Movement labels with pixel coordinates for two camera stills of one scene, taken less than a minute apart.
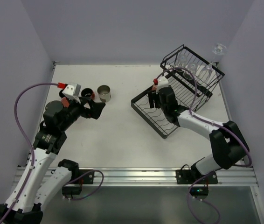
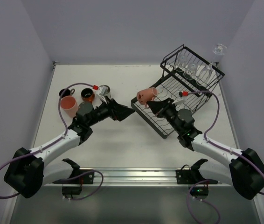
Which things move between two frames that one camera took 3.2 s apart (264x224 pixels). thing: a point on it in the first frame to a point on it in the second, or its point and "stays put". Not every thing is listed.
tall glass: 218,53 stays put
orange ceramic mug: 87,92 stays put
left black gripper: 86,108 to 113,109
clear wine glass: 204,74 stays put
